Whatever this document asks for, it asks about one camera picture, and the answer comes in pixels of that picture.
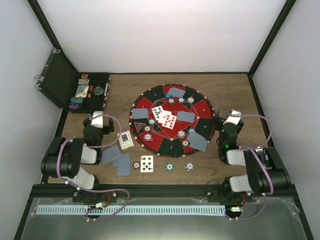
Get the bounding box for purple chip stack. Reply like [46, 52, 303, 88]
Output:
[185, 162, 195, 172]

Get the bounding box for chips in case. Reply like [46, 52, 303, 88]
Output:
[69, 73, 90, 110]

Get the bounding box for card deck in case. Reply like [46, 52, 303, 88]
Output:
[74, 85, 89, 98]

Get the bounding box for purple cable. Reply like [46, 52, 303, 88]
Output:
[224, 113, 275, 222]
[56, 114, 131, 223]

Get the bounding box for white playing card box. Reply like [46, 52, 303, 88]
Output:
[117, 130, 134, 150]

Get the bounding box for brown 100 chips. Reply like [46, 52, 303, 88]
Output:
[144, 125, 151, 132]
[168, 98, 175, 105]

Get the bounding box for blue cards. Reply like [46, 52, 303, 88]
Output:
[186, 132, 208, 152]

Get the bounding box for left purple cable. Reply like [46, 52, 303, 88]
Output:
[56, 114, 131, 223]

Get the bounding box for blue 10 chips seat two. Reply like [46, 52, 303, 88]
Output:
[143, 133, 153, 141]

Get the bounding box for red hearts face up card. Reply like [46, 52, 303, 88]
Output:
[158, 111, 177, 130]

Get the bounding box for blue 10 chips seat ten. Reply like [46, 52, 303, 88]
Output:
[177, 130, 186, 138]

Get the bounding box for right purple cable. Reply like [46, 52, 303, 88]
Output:
[224, 113, 275, 222]

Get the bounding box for clear round dealer button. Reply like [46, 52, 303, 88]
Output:
[93, 86, 105, 96]

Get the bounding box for light blue slotted cable duct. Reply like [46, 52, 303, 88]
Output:
[36, 205, 226, 216]

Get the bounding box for brown 100 chip stack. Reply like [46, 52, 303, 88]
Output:
[133, 161, 141, 169]

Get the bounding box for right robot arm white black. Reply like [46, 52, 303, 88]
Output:
[213, 110, 292, 202]

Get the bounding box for nine of clubs card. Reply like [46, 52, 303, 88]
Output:
[151, 105, 163, 121]

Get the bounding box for seven of clubs card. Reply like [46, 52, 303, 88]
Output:
[140, 155, 154, 173]

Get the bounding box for black poker chip case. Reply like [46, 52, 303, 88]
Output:
[34, 49, 111, 113]

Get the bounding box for triangular all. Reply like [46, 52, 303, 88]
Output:
[134, 122, 147, 133]

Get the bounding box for dealt blue backed card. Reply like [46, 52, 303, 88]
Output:
[112, 159, 118, 167]

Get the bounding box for round red black poker mat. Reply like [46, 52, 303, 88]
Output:
[128, 84, 216, 158]

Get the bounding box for teal chip stack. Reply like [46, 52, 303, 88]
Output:
[165, 163, 174, 171]

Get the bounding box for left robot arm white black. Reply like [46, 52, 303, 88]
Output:
[40, 111, 119, 202]

